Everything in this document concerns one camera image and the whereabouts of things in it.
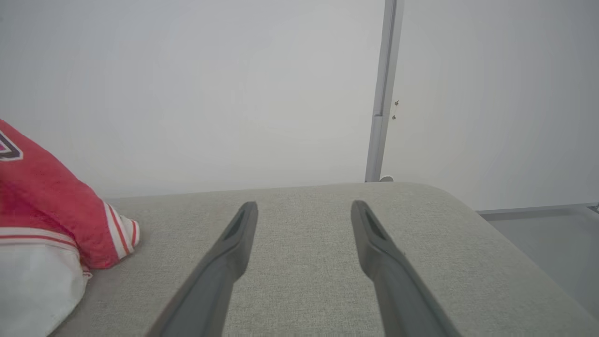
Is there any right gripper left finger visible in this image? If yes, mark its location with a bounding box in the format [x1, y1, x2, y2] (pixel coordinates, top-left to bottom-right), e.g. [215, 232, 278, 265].
[147, 202, 259, 337]

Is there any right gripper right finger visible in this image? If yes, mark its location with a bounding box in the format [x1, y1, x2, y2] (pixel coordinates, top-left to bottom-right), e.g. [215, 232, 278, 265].
[352, 200, 461, 337]

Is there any red basketball jersey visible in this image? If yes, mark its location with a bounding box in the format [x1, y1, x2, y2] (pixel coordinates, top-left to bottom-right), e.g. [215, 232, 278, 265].
[0, 119, 141, 337]

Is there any grey metal floor rail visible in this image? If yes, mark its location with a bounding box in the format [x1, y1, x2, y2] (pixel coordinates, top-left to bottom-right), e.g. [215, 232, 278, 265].
[476, 202, 599, 220]

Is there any grey vertical wall pole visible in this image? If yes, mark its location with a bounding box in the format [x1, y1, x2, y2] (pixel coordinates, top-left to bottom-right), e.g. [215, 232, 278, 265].
[364, 0, 405, 183]

